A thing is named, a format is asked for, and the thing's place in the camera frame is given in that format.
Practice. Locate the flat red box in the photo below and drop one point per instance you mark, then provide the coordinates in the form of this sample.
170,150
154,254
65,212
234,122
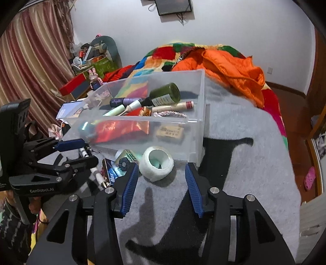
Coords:
73,85

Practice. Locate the green glass bottle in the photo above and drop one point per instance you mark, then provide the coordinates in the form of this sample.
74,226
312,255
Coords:
165,95

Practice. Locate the long red gift box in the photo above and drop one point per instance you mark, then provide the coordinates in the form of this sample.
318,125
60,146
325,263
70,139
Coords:
119,131

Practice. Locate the purple cosmetic tube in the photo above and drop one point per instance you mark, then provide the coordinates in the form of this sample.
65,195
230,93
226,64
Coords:
127,101

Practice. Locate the wooden wardrobe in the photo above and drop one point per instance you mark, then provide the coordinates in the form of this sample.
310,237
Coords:
319,89

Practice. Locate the pink bunny figurine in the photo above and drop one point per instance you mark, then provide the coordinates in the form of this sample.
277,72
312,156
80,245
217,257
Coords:
94,79

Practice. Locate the small green square packet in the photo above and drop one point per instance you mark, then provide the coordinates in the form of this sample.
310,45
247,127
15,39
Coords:
127,155

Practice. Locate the red cloth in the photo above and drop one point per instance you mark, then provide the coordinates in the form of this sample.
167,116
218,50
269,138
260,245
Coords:
119,72

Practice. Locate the clear plastic storage bin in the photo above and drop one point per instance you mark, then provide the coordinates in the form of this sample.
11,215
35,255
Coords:
193,142

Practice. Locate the white pen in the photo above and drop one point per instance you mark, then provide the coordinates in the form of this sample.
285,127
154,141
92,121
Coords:
99,177

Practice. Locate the printed wooden block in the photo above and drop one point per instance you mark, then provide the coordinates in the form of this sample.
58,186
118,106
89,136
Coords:
170,133

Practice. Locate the striped red curtain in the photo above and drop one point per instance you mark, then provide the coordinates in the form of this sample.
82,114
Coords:
38,51

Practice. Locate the person's left forearm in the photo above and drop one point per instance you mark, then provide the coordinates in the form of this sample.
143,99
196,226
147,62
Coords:
12,229

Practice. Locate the orange jacket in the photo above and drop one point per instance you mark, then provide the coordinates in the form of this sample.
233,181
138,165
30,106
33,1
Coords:
229,74

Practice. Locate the colourful patchwork blanket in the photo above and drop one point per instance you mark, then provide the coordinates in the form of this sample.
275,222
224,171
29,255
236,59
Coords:
165,52

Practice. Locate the small black monitor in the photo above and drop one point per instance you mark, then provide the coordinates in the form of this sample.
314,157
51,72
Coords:
173,6

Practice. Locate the beige tube with red cap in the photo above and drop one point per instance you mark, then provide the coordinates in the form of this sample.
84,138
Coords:
178,105

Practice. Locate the green cardboard box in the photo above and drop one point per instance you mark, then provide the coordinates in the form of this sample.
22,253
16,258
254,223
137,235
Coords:
107,67

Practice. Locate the white bandage roll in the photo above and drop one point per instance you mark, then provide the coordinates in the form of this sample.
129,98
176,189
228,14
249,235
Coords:
163,173

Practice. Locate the blue tape roll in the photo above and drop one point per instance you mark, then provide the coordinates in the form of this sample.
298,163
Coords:
84,130

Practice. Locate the pink clog shoe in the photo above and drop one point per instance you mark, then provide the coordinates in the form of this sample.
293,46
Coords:
310,178

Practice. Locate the grey blanket with black letters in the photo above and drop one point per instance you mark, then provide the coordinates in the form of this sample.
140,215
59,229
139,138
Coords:
254,165

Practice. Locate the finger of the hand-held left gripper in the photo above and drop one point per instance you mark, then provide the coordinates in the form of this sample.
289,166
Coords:
71,144
76,163

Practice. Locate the pink ribbon cloth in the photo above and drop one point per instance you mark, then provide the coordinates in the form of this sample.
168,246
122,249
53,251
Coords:
54,130

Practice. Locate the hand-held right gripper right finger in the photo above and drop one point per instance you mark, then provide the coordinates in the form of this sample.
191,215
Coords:
193,191

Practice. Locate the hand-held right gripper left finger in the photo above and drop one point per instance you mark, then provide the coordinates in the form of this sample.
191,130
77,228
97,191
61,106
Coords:
130,188

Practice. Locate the blue and white notebook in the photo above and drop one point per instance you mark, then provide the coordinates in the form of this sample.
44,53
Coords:
68,109

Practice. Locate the shiny blue packet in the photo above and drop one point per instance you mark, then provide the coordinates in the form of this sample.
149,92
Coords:
109,168

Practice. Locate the grey neck pillow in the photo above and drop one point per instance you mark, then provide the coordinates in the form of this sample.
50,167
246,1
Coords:
113,45

